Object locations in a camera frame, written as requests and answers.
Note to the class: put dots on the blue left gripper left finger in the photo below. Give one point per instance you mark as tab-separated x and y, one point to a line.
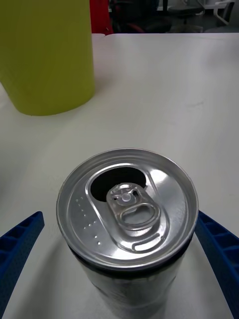
17	251

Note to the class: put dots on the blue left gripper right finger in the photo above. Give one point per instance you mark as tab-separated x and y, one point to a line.
221	246

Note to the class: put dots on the silver drink can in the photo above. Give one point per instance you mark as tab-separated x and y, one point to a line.
127	224

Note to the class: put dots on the yellow-green plastic bin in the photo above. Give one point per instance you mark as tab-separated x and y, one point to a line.
47	54

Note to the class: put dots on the white office chair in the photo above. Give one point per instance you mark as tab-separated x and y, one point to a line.
225	10

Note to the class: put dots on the black office chair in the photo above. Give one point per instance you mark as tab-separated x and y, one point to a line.
184	11

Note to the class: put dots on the red panel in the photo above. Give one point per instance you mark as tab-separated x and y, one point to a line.
99	16

